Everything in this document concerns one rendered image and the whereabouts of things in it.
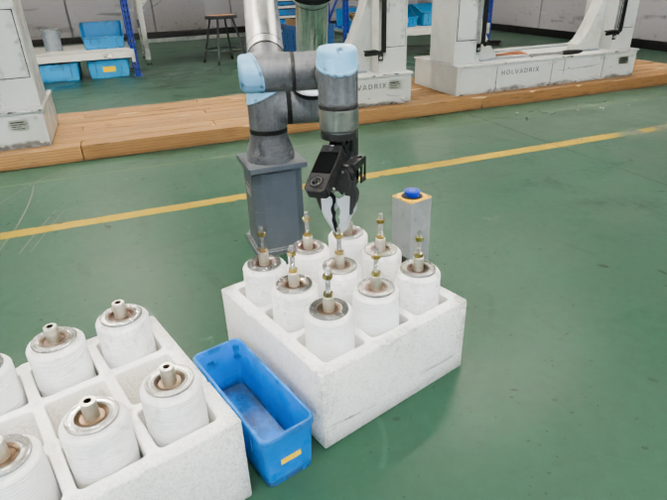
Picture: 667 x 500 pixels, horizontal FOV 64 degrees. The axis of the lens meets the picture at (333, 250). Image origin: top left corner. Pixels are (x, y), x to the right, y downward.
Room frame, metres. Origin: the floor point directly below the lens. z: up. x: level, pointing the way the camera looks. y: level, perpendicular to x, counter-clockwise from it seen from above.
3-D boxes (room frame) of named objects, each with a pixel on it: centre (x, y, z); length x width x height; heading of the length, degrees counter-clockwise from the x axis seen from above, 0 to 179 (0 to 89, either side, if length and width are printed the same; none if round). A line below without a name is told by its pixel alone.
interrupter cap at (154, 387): (0.65, 0.26, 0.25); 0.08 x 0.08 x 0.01
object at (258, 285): (1.03, 0.15, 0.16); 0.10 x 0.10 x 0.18
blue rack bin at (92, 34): (5.51, 2.13, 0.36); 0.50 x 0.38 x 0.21; 20
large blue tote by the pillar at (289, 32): (5.85, 0.19, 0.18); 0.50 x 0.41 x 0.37; 25
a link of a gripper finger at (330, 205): (1.03, 0.00, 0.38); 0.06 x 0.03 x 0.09; 153
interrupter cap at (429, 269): (0.98, -0.18, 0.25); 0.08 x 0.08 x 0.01
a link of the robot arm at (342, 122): (1.02, -0.02, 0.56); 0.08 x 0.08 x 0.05
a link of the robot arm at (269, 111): (1.64, 0.18, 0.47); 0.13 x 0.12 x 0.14; 97
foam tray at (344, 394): (1.01, -0.01, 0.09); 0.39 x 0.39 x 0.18; 37
